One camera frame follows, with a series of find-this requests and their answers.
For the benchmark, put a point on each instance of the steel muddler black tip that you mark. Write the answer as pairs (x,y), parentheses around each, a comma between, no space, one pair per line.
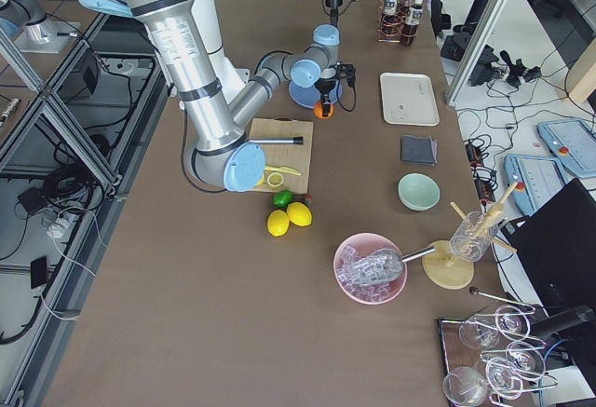
(299,140)

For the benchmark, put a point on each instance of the copper wire bottle rack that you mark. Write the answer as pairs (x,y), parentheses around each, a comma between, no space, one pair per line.
(395,39)

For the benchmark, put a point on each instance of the mint green bowl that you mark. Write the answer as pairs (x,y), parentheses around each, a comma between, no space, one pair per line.
(418,192)

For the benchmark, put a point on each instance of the wooden cutting board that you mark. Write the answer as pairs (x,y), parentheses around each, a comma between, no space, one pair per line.
(294,156)

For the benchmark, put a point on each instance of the glass cup on stand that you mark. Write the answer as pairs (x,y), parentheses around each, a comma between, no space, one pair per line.
(468,245)

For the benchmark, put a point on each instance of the grey folded cloth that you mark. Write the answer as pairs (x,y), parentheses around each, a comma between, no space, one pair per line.
(418,150)

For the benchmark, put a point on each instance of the cream rabbit tray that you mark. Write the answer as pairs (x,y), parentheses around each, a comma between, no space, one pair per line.
(408,100)

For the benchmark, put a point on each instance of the yellow lemon upper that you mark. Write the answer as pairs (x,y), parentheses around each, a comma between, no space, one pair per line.
(299,214)

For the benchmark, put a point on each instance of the metal ice scoop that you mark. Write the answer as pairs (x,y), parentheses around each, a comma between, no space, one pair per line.
(385,265)

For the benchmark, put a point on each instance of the orange fruit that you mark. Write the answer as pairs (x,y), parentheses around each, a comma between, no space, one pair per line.
(316,109)

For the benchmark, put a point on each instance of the yellow plastic knife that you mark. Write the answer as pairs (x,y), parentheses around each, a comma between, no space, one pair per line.
(283,169)

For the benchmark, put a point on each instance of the pink bowl of ice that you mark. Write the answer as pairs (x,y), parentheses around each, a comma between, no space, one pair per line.
(352,250)

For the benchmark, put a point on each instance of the yellow lemon lower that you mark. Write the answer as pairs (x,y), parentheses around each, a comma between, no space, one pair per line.
(278,223)

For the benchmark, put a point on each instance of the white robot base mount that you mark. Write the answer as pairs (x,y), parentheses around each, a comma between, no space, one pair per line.
(232,79)

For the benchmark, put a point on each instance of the wine glass rack tray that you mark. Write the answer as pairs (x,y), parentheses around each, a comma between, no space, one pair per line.
(511,360)

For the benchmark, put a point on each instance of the green lime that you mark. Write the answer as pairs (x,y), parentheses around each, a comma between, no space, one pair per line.
(282,199)

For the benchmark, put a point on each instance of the tea bottle back left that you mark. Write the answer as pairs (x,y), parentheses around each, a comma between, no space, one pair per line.
(389,22)

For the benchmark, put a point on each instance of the blue teach pendant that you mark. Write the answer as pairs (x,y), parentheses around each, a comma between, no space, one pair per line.
(538,179)
(572,142)

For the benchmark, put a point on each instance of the tea bottle front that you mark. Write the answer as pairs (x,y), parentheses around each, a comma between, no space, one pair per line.
(411,22)

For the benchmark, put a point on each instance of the lemon slice upper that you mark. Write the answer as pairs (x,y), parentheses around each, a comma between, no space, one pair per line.
(274,179)

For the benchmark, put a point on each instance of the yellow lemon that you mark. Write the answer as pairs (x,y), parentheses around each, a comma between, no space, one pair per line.
(299,214)
(278,223)

